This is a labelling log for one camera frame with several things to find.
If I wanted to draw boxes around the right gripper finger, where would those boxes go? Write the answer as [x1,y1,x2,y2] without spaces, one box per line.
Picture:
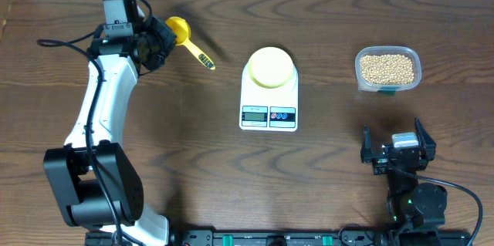
[360,125,375,163]
[414,117,437,161]

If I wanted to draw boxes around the yellow measuring scoop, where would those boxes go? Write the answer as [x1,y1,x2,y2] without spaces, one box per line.
[165,16,216,70]

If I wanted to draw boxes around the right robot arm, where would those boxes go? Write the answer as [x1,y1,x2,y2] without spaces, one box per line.
[360,119,448,246]

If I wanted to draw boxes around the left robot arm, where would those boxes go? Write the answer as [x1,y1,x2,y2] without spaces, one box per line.
[38,17,175,245]

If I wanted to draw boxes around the white digital kitchen scale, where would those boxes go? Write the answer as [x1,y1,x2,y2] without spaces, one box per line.
[239,64,299,132]

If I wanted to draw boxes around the yellow bowl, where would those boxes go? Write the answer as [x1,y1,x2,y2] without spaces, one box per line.
[247,47,294,89]

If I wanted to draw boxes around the soybeans in container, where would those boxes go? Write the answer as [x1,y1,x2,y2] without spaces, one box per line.
[360,54,414,85]

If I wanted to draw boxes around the clear plastic container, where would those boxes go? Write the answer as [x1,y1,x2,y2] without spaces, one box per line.
[355,45,422,94]

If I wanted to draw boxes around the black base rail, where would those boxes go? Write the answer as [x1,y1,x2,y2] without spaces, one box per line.
[83,228,474,246]

